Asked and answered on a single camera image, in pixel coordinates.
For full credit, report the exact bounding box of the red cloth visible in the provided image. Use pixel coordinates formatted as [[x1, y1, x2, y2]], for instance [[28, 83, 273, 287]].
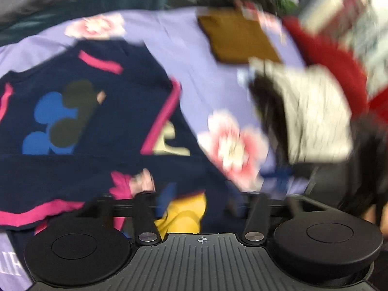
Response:
[[282, 16, 388, 122]]

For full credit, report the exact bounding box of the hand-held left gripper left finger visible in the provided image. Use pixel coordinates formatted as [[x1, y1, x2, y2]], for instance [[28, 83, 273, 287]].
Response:
[[88, 183, 179, 246]]

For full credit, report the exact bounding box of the dark brown cloth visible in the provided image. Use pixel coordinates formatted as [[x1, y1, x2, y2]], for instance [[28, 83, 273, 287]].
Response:
[[247, 76, 291, 170]]

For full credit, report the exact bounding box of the navy cartoon print shirt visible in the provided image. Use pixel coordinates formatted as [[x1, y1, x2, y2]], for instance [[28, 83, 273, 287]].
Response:
[[0, 38, 246, 240]]

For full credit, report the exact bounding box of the white polka dot garment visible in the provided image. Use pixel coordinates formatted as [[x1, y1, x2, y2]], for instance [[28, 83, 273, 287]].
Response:
[[249, 57, 355, 164]]

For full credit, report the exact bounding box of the brown folded garment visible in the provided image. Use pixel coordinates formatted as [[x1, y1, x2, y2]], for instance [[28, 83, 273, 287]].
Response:
[[197, 9, 284, 64]]

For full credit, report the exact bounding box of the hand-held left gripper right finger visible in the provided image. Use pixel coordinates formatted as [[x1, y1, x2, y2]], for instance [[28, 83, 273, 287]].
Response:
[[226, 183, 334, 246]]

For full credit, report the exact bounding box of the white red printed clutter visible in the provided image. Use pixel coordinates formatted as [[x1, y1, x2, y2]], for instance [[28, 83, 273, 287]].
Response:
[[299, 0, 388, 97]]

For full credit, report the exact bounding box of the purple floral bedsheet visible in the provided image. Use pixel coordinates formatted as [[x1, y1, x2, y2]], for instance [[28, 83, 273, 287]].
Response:
[[0, 9, 313, 285]]

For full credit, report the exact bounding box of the teal blanket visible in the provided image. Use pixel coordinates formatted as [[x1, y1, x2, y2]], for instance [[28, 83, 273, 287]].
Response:
[[0, 0, 167, 46]]

